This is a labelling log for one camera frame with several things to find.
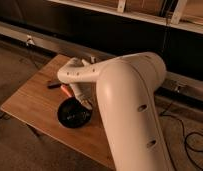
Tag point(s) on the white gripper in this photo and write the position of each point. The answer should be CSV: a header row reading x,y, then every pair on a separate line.
x,y
83,93

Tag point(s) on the black ceramic bowl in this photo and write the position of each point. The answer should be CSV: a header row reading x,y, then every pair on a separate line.
x,y
72,114

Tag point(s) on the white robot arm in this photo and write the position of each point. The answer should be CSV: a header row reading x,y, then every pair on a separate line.
x,y
125,89

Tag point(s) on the orange carrot toy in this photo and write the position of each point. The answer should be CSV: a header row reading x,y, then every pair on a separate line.
x,y
66,91

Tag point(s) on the black marker pen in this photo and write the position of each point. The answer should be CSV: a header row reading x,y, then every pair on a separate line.
x,y
52,85

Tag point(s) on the wooden table board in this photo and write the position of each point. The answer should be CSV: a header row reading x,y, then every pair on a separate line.
x,y
36,105

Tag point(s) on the white wall shelf frame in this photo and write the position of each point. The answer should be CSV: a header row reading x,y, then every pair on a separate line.
x,y
180,14

